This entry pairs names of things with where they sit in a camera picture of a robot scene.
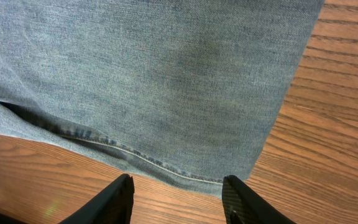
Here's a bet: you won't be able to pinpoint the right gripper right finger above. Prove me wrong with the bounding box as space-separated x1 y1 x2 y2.
222 175 295 224

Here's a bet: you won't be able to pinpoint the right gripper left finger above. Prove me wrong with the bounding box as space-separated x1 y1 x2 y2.
61 174 135 224

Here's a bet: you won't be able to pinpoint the light blue denim jeans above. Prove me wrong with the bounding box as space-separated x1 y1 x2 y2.
0 0 323 196

